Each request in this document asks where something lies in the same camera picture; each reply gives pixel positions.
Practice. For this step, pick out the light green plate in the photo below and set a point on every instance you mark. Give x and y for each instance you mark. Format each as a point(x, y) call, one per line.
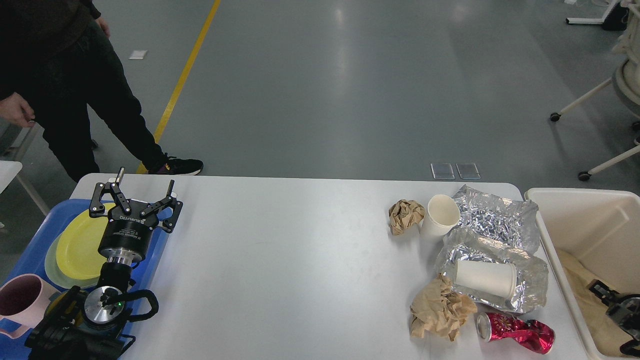
point(55, 274)

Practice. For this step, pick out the pink mug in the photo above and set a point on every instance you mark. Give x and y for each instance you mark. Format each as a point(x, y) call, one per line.
point(24, 300)

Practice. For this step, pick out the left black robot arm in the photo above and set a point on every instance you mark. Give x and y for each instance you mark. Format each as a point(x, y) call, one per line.
point(89, 325)

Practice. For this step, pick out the beige plastic bin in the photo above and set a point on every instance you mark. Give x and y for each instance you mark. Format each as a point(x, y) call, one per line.
point(601, 228)

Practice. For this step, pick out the blue plastic tray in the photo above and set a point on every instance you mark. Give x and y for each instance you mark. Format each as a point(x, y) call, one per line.
point(32, 261)

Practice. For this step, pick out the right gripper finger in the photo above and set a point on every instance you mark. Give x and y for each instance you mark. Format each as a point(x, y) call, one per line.
point(605, 294)
point(631, 348)

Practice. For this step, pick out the white paper cup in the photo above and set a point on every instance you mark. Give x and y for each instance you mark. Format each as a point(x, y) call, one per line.
point(497, 279)
point(442, 214)

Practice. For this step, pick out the right clear floor plate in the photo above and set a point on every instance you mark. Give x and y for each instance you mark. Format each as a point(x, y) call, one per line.
point(468, 171)

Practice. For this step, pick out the left clear floor plate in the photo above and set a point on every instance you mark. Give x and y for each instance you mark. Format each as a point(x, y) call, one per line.
point(442, 171)

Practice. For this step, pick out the yellow plate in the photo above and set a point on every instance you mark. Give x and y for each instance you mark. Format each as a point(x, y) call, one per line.
point(77, 254)

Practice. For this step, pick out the small crumpled brown paper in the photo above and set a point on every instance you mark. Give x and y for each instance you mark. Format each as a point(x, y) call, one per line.
point(404, 214)

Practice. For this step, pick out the clear floor plate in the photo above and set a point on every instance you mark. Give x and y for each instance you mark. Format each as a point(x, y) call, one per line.
point(468, 171)
point(442, 171)

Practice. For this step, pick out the large crumpled brown paper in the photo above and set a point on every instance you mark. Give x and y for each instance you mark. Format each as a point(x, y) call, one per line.
point(440, 310)

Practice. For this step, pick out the brown paper bag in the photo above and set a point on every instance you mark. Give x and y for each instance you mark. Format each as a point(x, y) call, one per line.
point(606, 335)

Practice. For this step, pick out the crushed red can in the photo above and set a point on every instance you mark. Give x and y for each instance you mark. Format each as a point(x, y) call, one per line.
point(530, 334)

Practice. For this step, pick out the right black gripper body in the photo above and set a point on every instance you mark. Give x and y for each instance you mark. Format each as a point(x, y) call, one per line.
point(624, 311)

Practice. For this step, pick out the teal mug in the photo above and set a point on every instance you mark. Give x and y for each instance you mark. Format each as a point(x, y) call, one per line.
point(67, 309)

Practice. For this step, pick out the person in dark clothes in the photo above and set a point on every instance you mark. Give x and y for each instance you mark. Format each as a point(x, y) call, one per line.
point(57, 62)

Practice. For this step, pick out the white side table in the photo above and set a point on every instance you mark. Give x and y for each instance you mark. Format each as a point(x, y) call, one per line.
point(10, 170)

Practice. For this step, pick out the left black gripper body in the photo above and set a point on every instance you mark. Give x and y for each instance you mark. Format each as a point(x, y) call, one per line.
point(128, 235)

